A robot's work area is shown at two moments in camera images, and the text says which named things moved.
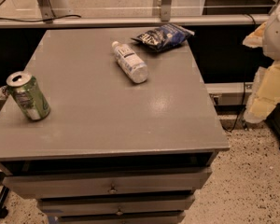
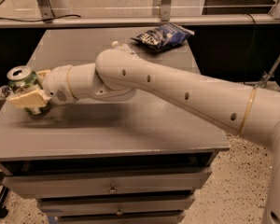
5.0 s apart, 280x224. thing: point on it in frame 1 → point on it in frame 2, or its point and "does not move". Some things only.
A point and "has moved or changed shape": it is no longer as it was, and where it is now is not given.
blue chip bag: [164, 37] does not move
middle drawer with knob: [85, 206] does not move
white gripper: [278, 32] → [56, 84]
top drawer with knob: [157, 183] does not move
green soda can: [26, 91] has moved or changed shape
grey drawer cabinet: [95, 147] does not move
